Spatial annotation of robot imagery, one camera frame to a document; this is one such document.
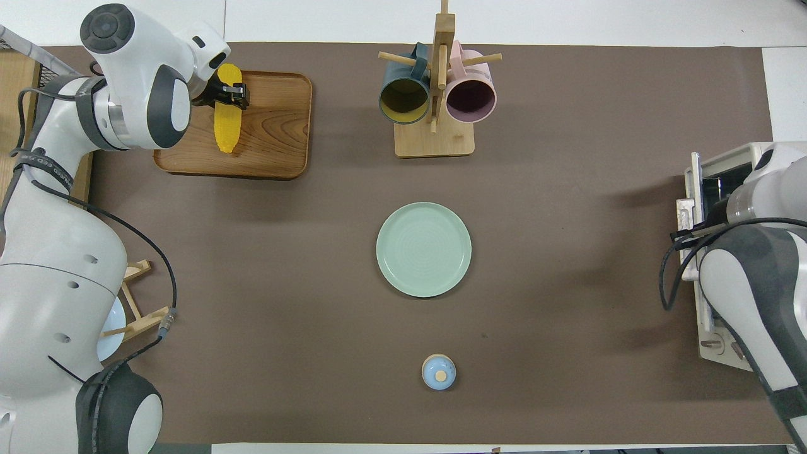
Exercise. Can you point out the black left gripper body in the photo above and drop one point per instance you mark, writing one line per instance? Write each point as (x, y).
(217, 93)

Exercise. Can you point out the yellow corn cob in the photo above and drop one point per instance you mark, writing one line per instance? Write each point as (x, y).
(227, 129)

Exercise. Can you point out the light green plate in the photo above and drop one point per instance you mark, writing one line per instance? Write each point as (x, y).
(423, 249)

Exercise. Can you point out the oven door with glass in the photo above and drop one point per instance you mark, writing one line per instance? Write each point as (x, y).
(686, 221)

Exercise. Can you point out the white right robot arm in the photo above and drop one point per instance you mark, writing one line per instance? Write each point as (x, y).
(756, 277)

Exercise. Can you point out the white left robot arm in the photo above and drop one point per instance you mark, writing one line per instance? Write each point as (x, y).
(57, 252)

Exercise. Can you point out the white toaster oven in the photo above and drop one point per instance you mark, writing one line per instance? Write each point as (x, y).
(725, 357)

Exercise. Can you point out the wooden serving tray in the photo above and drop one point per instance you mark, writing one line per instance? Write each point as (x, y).
(277, 126)

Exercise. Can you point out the dark blue mug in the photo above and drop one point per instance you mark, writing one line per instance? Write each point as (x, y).
(403, 101)

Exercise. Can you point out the wooden mug rack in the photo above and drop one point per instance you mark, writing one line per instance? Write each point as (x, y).
(435, 142)

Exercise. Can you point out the pink mug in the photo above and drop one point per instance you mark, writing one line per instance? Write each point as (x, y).
(471, 98)

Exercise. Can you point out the wooden plate rack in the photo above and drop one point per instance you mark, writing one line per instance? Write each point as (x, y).
(148, 321)

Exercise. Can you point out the light blue plate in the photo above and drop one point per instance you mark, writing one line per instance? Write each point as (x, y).
(111, 334)

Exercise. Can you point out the small blue bell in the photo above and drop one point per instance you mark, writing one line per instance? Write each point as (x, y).
(439, 373)

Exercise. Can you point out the brown table mat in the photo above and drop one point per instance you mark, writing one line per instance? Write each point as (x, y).
(555, 252)

